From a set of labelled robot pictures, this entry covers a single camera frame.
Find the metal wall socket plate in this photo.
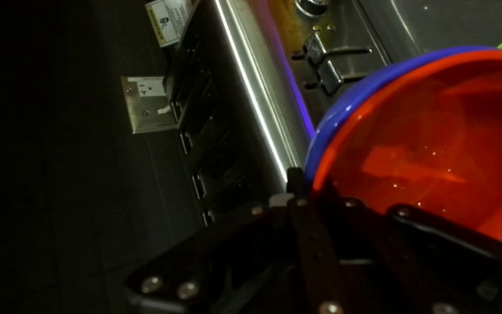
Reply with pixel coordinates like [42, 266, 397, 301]
[121, 76, 178, 134]

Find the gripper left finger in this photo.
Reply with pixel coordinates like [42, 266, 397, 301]
[125, 168, 348, 314]

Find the silver round knob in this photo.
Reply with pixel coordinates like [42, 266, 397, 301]
[296, 0, 331, 18]

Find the orange plastic bowl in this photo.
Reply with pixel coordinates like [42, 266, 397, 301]
[312, 50, 502, 241]

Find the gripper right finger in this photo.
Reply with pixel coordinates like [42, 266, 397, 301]
[316, 191, 502, 314]

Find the metal latch bracket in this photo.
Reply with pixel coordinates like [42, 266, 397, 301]
[292, 31, 373, 95]

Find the blue plastic bowl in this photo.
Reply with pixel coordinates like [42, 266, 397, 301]
[304, 46, 496, 184]

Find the white and yellow warning label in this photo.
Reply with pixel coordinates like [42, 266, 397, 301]
[146, 0, 193, 48]

